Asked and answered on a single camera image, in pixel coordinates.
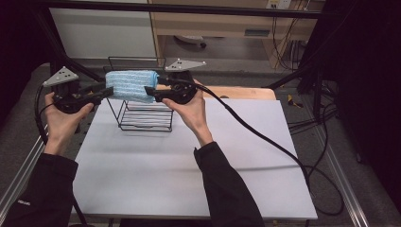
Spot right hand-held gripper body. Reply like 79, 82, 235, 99
164, 58, 207, 105

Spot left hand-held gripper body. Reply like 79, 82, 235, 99
42, 65, 96, 114

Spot blue striped cloth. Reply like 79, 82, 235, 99
104, 69, 160, 104

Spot black wire rack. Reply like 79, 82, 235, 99
103, 56, 175, 132

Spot person's right hand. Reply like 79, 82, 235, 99
162, 79, 215, 148

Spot person's left hand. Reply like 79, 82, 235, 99
44, 92, 95, 155

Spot white cabinet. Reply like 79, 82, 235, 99
48, 8, 157, 60

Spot wooden table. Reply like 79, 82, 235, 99
155, 83, 277, 101

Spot white table board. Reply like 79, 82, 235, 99
71, 97, 319, 220

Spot light wooden desk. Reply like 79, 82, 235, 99
148, 0, 325, 69

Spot yellow black tape strip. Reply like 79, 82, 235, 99
287, 94, 304, 109

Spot white power strip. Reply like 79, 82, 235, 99
266, 0, 292, 9

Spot black curtain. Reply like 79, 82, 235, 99
302, 0, 401, 202

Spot left hand-held gripper cable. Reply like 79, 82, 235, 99
33, 84, 89, 227

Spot hand-held gripper cable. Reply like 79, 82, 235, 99
33, 84, 89, 227
171, 78, 345, 217

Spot black metal frame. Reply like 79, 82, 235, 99
31, 0, 335, 124

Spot right hand-held gripper cable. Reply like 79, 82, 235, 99
171, 78, 345, 217

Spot aluminium rail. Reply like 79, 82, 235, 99
315, 126, 370, 227
0, 126, 48, 216

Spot hanging black cables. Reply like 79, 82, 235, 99
270, 17, 305, 70

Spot black floor cable bundle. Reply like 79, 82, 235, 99
288, 79, 340, 135

